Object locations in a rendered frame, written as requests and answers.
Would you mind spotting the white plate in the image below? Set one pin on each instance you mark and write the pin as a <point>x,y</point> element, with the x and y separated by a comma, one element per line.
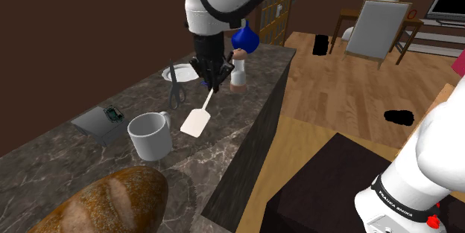
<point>180,73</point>

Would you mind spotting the black scissors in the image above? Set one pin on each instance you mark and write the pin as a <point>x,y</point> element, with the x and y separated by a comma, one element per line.
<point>176,96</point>

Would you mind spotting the wooden dining table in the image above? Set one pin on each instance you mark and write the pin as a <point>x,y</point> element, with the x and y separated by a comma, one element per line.
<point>414,23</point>

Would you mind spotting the pink object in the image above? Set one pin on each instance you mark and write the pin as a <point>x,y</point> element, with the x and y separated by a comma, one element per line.
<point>459,63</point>

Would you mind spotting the wooden lattice door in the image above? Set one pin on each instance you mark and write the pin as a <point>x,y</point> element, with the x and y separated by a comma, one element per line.
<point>274,18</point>

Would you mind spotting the white spatula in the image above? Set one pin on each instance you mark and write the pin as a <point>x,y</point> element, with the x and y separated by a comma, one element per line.
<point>196,121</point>

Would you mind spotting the green circuit board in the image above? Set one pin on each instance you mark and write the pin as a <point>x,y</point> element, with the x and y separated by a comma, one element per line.
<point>113,114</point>

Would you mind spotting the brown bread loaf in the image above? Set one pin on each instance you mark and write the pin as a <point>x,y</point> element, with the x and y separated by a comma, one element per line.
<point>109,203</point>

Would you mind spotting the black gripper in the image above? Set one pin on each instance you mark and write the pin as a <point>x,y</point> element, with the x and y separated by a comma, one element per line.
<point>207,49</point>

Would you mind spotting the white mug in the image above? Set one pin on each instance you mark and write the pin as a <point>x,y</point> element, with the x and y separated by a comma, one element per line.
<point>154,145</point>

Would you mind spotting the white television stand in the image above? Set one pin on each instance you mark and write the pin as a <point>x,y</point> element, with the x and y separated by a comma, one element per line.
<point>436,40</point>

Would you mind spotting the grey box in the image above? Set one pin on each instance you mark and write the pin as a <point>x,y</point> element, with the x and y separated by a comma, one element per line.
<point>92,125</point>

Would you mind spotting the wooden and white pepper mill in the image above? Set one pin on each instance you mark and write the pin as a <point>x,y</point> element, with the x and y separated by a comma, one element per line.
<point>238,74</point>

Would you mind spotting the blue vase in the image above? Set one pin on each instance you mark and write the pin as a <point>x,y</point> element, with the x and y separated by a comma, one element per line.
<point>246,39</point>

